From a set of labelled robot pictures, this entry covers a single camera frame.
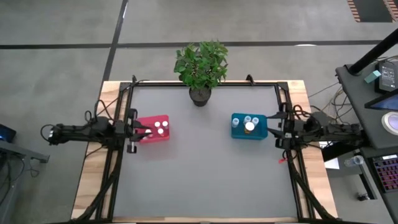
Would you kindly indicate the orange pill bottle white cap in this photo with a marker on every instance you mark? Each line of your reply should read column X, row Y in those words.
column 249, row 126

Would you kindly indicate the blue plastic bin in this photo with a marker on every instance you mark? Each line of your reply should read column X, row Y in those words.
column 239, row 135

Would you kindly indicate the black office desk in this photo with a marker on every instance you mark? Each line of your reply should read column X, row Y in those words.
column 357, row 109

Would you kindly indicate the clear plastic water bottle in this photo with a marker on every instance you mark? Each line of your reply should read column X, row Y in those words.
column 354, row 160

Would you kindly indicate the black vertical pole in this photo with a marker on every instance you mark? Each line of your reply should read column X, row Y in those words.
column 373, row 51

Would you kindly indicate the white paper sheet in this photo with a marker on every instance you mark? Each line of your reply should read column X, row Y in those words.
column 332, row 163

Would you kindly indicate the white round lamp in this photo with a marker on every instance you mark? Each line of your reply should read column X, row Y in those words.
column 391, row 123

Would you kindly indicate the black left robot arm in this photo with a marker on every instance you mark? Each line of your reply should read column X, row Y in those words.
column 81, row 132

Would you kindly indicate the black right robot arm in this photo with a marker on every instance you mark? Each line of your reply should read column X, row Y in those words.
column 329, row 132

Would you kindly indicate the black floor mat striped edge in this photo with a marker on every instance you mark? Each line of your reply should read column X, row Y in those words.
column 373, row 11

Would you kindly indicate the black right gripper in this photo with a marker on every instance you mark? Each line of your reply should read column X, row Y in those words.
column 290, row 130

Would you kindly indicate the red zip tie tag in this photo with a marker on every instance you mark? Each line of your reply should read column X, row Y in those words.
column 282, row 160

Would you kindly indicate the black keyboard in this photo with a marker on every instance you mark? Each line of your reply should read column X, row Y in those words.
column 387, row 172

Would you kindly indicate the tablet with blue screen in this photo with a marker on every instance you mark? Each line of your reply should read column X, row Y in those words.
column 385, row 102

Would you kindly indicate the black tablet blue screen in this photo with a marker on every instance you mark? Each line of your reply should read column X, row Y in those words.
column 7, row 133

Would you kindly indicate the pink pill bottle white cap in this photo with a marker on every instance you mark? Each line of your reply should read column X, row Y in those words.
column 148, row 131
column 160, row 131

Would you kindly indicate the green plant in black pot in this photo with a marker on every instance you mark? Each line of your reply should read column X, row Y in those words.
column 200, row 65

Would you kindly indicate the white opaque pill bottle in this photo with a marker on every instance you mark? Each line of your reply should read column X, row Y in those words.
column 165, row 123

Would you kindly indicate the clear bluish pill bottle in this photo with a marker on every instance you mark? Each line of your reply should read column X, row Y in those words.
column 255, row 120
column 247, row 119

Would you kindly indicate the black electronics box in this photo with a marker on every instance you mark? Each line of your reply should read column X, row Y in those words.
column 387, row 76

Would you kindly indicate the pink plastic bin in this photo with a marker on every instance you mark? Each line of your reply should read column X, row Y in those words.
column 155, row 139

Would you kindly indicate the grey metal desk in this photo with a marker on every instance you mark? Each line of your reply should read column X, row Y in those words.
column 18, row 152

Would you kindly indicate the black table clamp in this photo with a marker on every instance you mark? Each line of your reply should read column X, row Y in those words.
column 134, row 78
column 249, row 78

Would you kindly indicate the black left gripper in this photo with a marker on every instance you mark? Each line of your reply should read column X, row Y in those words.
column 126, row 132

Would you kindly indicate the small teal box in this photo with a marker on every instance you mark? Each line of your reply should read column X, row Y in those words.
column 372, row 76

